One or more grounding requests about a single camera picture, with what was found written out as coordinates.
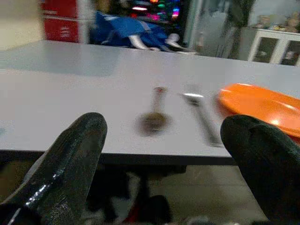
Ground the orange plastic plate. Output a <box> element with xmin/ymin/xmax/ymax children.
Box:
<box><xmin>216</xmin><ymin>82</ymin><xmax>300</xmax><ymax>144</ymax></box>

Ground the red cardboard box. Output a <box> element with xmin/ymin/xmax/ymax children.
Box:
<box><xmin>43</xmin><ymin>16</ymin><xmax>80</xmax><ymax>44</ymax></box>
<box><xmin>40</xmin><ymin>0</ymin><xmax>78</xmax><ymax>19</ymax></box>

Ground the white cabinet with glass doors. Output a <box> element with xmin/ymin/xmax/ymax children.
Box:
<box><xmin>247</xmin><ymin>27</ymin><xmax>300</xmax><ymax>67</ymax></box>

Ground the silver metal fork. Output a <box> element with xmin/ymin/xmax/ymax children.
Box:
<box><xmin>179</xmin><ymin>90</ymin><xmax>224</xmax><ymax>148</ymax></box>

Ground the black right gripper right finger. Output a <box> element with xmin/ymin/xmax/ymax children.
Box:
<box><xmin>221</xmin><ymin>114</ymin><xmax>300</xmax><ymax>225</ymax></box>

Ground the blue bag with white straps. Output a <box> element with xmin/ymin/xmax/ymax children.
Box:
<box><xmin>90</xmin><ymin>10</ymin><xmax>198</xmax><ymax>55</ymax></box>

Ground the black basket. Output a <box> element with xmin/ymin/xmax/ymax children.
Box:
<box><xmin>88</xmin><ymin>165</ymin><xmax>174</xmax><ymax>225</ymax></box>

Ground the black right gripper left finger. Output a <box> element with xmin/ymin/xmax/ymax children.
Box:
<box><xmin>0</xmin><ymin>112</ymin><xmax>108</xmax><ymax>225</ymax></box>

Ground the metal framed glass door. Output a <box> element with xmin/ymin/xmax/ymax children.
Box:
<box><xmin>187</xmin><ymin>0</ymin><xmax>236</xmax><ymax>59</ymax></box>

